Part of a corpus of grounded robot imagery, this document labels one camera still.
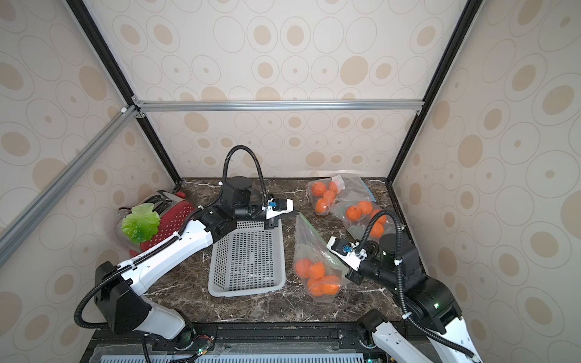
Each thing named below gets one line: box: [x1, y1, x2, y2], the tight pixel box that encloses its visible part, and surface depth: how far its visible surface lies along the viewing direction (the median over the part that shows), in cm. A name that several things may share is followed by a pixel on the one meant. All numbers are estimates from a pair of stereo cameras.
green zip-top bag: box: [293, 212, 351, 303], surface depth 78 cm
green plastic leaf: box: [121, 202, 161, 245], surface depth 79 cm
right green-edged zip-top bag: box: [331, 198, 398, 240], surface depth 102 cm
